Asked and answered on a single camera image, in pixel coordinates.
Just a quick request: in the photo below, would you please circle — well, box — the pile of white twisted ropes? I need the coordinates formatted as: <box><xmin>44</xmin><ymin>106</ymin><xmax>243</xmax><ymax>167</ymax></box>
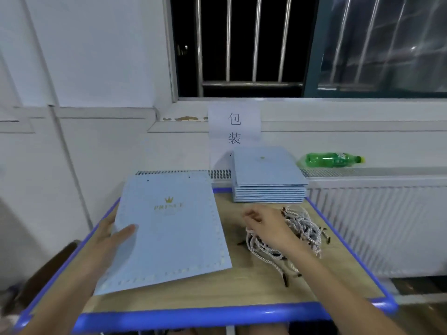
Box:
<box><xmin>243</xmin><ymin>206</ymin><xmax>331</xmax><ymax>287</ymax></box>

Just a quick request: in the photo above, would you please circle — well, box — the teal framed sliding window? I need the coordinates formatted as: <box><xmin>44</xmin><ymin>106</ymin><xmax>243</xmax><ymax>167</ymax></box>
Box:
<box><xmin>304</xmin><ymin>0</ymin><xmax>447</xmax><ymax>101</ymax></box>

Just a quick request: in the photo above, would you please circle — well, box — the metal window grille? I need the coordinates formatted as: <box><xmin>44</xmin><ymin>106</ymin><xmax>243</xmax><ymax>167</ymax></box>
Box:
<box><xmin>171</xmin><ymin>0</ymin><xmax>308</xmax><ymax>98</ymax></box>

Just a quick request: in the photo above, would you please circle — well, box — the person's right hand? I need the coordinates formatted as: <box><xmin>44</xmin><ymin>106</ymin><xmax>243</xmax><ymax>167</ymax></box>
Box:
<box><xmin>242</xmin><ymin>204</ymin><xmax>303</xmax><ymax>254</ymax></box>

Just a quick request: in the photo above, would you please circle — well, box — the blue-edged wooden desk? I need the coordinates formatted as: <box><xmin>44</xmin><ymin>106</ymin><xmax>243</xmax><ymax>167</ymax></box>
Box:
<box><xmin>14</xmin><ymin>185</ymin><xmax>399</xmax><ymax>335</ymax></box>

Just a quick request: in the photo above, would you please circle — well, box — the person's left forearm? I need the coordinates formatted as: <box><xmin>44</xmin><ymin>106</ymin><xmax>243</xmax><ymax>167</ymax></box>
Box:
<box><xmin>17</xmin><ymin>251</ymin><xmax>106</xmax><ymax>335</ymax></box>

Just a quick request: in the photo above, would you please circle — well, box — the stack of blue paper bags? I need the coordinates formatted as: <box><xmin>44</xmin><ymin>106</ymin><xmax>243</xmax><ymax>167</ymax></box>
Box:
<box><xmin>232</xmin><ymin>146</ymin><xmax>309</xmax><ymax>204</ymax></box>

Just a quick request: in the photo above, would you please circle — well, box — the white paper sign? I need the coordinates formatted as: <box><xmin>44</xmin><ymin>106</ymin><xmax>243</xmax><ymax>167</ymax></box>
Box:
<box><xmin>208</xmin><ymin>101</ymin><xmax>263</xmax><ymax>172</ymax></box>

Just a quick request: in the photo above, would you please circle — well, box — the green plastic bottle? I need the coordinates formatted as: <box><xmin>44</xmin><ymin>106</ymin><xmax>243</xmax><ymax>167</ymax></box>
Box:
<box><xmin>305</xmin><ymin>151</ymin><xmax>365</xmax><ymax>169</ymax></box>

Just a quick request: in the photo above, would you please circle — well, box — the person's left hand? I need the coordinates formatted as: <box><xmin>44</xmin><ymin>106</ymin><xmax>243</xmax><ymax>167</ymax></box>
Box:
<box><xmin>82</xmin><ymin>214</ymin><xmax>139</xmax><ymax>271</ymax></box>

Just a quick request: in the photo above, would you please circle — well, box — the crown-print light blue paper bag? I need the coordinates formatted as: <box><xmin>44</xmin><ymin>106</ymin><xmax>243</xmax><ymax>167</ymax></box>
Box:
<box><xmin>94</xmin><ymin>171</ymin><xmax>233</xmax><ymax>296</ymax></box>

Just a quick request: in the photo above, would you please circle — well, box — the person's right forearm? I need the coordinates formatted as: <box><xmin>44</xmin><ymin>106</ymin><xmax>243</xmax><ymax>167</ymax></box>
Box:
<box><xmin>286</xmin><ymin>237</ymin><xmax>409</xmax><ymax>335</ymax></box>

